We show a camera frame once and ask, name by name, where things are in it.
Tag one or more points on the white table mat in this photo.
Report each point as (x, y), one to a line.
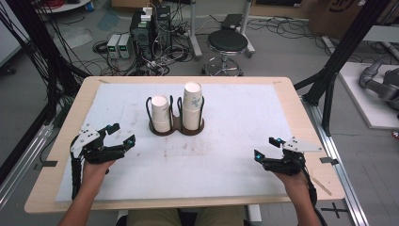
(219, 163)

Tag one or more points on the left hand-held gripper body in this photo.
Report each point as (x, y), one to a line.
(94, 153)

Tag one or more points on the brown cardboard box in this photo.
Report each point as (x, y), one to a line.
(342, 15)

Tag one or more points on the white table leg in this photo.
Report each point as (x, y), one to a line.
(254, 215)

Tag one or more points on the black computer tower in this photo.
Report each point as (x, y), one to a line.
(163, 25)
(141, 34)

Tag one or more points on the black tape strip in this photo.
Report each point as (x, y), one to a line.
(47, 164)
(329, 160)

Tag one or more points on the person's left hand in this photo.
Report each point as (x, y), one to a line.
(95, 174)

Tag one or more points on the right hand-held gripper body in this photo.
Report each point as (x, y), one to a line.
(290, 163)

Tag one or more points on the black laptop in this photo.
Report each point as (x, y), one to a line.
(231, 21)

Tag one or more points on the tall stack of paper cups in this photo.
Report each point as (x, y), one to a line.
(192, 106)

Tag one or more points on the aluminium rail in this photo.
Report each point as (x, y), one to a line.
(22, 169)
(338, 163)

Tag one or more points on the person's khaki pants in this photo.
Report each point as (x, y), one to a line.
(150, 218)

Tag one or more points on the white paper cup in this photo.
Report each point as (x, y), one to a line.
(160, 108)

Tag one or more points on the white round table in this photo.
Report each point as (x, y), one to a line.
(69, 5)

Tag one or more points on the black tape cross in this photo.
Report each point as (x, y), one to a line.
(335, 210)

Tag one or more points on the grey power supply unit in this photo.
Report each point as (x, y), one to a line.
(113, 45)
(124, 46)

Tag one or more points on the white platform board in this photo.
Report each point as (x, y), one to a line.
(363, 97)

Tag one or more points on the black round stool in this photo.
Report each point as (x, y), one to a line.
(227, 42)

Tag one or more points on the person's right hand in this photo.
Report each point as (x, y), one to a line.
(295, 182)

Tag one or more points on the white stand leg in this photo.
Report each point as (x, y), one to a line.
(194, 31)
(246, 28)

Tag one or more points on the thin wooden stick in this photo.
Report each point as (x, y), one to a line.
(320, 185)

